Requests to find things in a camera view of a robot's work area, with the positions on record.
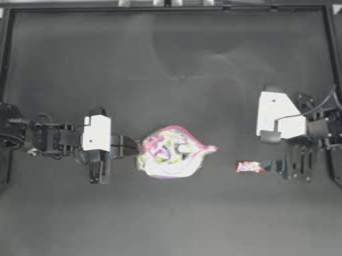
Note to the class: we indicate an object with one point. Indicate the red candy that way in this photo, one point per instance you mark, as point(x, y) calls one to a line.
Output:
point(248, 166)

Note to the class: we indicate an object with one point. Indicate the clear bag with pink zip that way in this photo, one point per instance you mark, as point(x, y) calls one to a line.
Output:
point(173, 170)

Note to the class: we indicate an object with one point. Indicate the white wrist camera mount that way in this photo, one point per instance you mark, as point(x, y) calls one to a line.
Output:
point(94, 133)
point(275, 110)

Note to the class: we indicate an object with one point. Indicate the light grey bracket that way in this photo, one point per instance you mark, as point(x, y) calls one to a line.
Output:
point(123, 2)
point(157, 2)
point(176, 2)
point(208, 2)

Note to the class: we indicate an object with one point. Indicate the black table frame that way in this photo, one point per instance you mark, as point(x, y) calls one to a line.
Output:
point(66, 7)

